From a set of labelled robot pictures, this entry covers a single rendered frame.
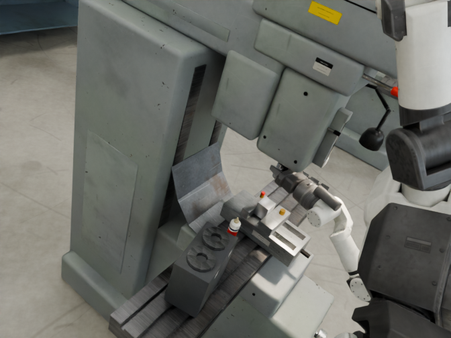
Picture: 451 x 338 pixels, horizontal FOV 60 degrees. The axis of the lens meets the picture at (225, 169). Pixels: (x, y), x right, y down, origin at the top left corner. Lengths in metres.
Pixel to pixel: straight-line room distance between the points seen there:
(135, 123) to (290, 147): 0.59
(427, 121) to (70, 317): 2.00
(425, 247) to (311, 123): 0.54
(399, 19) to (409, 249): 0.42
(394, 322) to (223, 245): 0.64
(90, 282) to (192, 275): 1.13
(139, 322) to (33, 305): 1.20
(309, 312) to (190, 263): 0.72
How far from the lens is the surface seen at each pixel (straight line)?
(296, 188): 1.35
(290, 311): 1.70
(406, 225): 0.85
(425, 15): 0.70
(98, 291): 2.20
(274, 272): 1.63
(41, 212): 2.83
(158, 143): 1.43
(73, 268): 2.29
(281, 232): 1.57
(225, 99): 1.32
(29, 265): 2.56
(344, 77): 1.12
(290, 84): 1.21
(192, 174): 1.64
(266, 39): 1.20
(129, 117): 1.50
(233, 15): 1.27
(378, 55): 1.08
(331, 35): 1.11
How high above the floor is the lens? 2.02
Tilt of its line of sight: 36 degrees down
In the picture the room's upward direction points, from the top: 19 degrees clockwise
